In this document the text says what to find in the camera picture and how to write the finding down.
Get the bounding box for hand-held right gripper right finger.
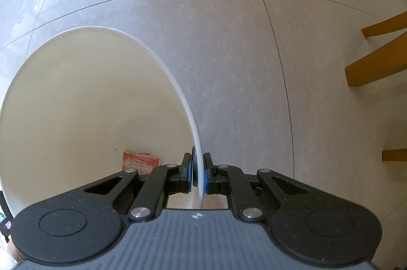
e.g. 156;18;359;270
203;153;311;222

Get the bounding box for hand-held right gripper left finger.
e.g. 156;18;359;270
83;153;194;223

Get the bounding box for white plastic bucket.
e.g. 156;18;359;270
0;25;207;226

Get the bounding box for red printed packet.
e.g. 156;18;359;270
122;148;160;176

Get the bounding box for wooden chair leg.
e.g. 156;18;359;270
361;12;407;38
382;147;407;162
345;35;407;87

